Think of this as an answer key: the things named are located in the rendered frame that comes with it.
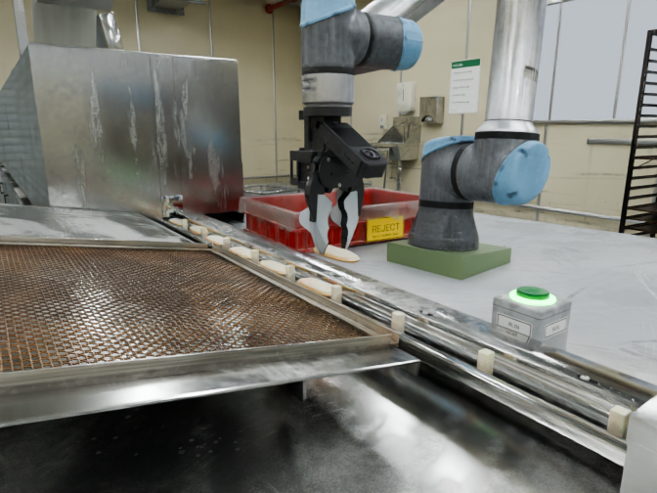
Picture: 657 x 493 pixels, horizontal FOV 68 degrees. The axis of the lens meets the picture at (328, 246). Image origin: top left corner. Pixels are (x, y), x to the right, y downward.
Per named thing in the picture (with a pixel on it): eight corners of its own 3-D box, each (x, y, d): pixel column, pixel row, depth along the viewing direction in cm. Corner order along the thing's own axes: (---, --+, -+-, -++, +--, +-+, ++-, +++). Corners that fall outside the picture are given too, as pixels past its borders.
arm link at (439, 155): (445, 198, 113) (450, 138, 111) (492, 202, 102) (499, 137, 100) (406, 198, 107) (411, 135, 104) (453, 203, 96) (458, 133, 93)
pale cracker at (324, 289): (345, 293, 78) (345, 287, 77) (326, 298, 76) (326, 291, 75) (309, 279, 86) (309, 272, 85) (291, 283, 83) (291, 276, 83)
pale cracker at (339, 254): (366, 260, 71) (366, 253, 70) (345, 264, 68) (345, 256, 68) (327, 247, 79) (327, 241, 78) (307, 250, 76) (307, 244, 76)
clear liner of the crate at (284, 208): (447, 232, 135) (449, 198, 133) (292, 255, 110) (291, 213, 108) (374, 214, 163) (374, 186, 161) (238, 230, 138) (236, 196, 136)
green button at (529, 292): (554, 303, 62) (556, 291, 62) (537, 310, 60) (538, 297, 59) (526, 294, 65) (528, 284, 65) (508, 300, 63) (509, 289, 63)
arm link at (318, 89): (365, 75, 68) (317, 70, 64) (364, 109, 69) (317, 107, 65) (333, 79, 74) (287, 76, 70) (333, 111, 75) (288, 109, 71)
